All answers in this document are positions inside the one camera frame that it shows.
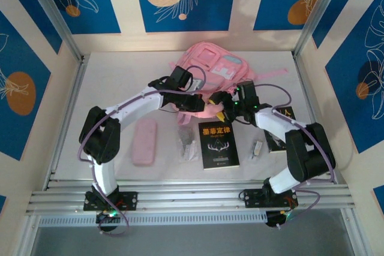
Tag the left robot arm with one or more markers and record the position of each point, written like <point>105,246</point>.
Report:
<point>103,175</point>

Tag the aluminium frame post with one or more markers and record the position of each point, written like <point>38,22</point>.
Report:
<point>55,13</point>
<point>315,13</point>

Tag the clear bag of clips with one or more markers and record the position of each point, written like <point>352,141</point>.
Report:
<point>188,145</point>

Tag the black book with antler print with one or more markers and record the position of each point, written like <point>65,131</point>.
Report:
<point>219,148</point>

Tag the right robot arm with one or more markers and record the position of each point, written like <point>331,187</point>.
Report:
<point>280,184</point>

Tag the aluminium side rail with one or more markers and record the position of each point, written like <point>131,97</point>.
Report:
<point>74,88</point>
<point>303,79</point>

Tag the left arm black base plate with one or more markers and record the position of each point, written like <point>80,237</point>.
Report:
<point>130,200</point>

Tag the black book with portrait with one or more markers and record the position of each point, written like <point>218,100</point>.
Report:
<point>288,116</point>

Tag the pink school backpack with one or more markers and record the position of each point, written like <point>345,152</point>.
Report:
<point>210,58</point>

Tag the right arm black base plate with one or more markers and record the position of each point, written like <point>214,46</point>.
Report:
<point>250,197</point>

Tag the black controller box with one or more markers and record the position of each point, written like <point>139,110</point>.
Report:
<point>106,218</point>
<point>274,218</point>

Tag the pink pencil case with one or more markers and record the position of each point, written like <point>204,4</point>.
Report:
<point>145,143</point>

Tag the aluminium crossbeam rail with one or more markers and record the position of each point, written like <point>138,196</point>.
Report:
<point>192,197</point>

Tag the aluminium frame leg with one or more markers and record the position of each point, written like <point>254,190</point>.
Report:
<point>28,235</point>
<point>354,235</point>

